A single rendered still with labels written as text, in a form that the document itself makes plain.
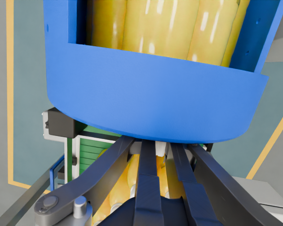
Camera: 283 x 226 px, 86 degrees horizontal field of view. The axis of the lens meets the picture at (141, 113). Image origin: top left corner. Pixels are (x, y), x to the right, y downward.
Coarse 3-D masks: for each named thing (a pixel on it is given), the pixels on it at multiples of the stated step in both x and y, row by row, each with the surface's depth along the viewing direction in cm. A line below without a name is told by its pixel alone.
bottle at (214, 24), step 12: (204, 0) 16; (216, 0) 16; (228, 0) 16; (204, 12) 16; (216, 12) 16; (228, 12) 16; (204, 24) 16; (216, 24) 16; (228, 24) 17; (192, 36) 17; (204, 36) 17; (216, 36) 17; (228, 36) 18; (192, 48) 17; (204, 48) 17; (216, 48) 17; (192, 60) 18; (204, 60) 18; (216, 60) 18
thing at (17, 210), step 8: (48, 176) 62; (40, 184) 58; (48, 184) 62; (32, 192) 54; (40, 192) 57; (24, 200) 51; (32, 200) 53; (16, 208) 48; (24, 208) 50; (8, 216) 46; (16, 216) 47; (0, 224) 43; (8, 224) 44
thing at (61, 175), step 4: (72, 156) 52; (72, 160) 52; (76, 160) 53; (72, 164) 52; (76, 164) 53; (64, 168) 47; (60, 172) 45; (64, 172) 45; (60, 176) 46; (64, 176) 46
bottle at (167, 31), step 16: (128, 0) 14; (144, 0) 12; (160, 0) 12; (176, 0) 12; (192, 0) 13; (128, 16) 14; (144, 16) 13; (160, 16) 12; (176, 16) 13; (192, 16) 13; (128, 32) 14; (144, 32) 13; (160, 32) 13; (176, 32) 13; (192, 32) 15; (128, 48) 14; (144, 48) 13; (160, 48) 13; (176, 48) 14
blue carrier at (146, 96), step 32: (64, 0) 11; (256, 0) 22; (64, 32) 12; (256, 32) 21; (64, 64) 12; (96, 64) 11; (128, 64) 10; (160, 64) 10; (192, 64) 10; (256, 64) 20; (64, 96) 13; (96, 96) 11; (128, 96) 11; (160, 96) 11; (192, 96) 11; (224, 96) 11; (256, 96) 14; (128, 128) 12; (160, 128) 11; (192, 128) 12; (224, 128) 13
